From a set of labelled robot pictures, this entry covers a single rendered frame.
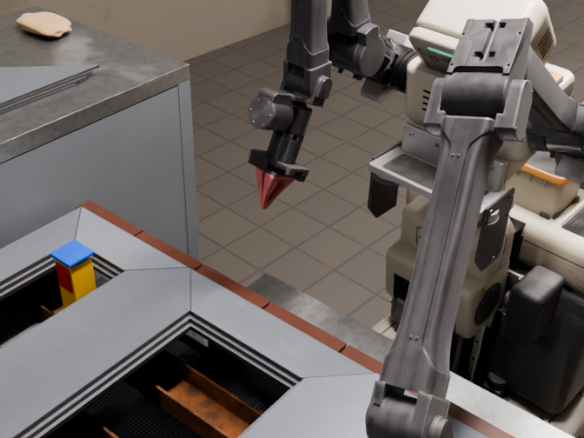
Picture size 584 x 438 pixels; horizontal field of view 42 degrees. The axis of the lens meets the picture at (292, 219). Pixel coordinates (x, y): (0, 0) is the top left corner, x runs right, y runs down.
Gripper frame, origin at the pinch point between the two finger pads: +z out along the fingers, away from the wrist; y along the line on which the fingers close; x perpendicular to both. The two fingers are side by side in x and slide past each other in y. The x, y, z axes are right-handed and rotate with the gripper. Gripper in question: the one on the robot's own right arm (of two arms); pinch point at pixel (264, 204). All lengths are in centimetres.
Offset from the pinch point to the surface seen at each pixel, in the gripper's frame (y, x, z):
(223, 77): -212, 205, 9
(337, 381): 30.4, -5.2, 19.5
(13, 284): -32, -26, 31
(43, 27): -86, 3, -12
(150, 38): -244, 175, 1
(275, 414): 27.9, -16.3, 24.9
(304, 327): 16.1, 2.3, 17.9
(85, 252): -23.9, -18.1, 20.5
